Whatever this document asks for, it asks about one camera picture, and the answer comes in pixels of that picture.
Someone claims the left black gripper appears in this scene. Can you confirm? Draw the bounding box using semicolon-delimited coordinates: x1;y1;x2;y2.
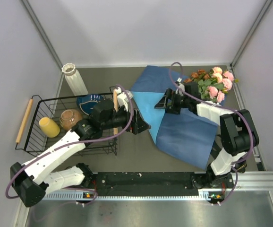
101;102;151;135

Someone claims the brown ceramic bowl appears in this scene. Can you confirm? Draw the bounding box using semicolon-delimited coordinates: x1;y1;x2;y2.
59;109;83;131

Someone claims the blue wrapping paper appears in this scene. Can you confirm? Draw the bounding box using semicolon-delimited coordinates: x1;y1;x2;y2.
130;66;218;169

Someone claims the black wire dish basket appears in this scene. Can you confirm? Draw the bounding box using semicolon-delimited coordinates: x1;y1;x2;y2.
15;95;117;157

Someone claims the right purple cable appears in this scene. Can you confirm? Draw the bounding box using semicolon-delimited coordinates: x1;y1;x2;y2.
169;61;255;206

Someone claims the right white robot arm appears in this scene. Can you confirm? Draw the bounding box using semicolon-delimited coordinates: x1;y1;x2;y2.
154;82;259;189

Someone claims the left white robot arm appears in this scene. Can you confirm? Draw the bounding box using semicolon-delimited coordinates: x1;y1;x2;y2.
7;99;151;208

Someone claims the white ribbed ceramic vase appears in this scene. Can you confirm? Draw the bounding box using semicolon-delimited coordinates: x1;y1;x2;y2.
61;63;88;96

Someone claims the black ribbon gold lettering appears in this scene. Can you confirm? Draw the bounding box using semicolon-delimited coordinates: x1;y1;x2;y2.
209;141;248;173

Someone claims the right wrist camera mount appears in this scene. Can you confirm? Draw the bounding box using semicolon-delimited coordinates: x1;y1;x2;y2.
175;77;186;96

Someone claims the blue leaf-pattern plate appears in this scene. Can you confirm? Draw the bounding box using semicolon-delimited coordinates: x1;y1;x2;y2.
76;94;104;115

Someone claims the aluminium slotted rail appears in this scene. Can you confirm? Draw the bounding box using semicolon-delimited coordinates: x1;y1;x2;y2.
41;171;273;203

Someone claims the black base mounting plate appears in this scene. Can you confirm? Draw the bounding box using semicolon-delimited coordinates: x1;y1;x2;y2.
87;172;198;197

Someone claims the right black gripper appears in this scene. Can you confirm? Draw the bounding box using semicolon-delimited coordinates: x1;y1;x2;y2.
154;88;190;115

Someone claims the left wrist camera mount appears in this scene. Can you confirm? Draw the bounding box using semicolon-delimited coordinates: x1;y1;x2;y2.
114;87;129;112

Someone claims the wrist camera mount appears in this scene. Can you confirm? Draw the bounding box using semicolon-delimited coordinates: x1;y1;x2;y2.
175;77;186;96
114;87;129;112

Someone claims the yellow cup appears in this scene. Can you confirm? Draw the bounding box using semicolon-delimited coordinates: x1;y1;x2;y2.
39;117;60;138

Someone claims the pink and brown flower bouquet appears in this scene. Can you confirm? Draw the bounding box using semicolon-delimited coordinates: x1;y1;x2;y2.
183;67;239;104

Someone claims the purple cable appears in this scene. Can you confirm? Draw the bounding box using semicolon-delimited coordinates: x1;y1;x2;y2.
5;84;134;206
169;61;255;206

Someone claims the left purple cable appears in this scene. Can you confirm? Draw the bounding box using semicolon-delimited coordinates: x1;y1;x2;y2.
5;84;134;206

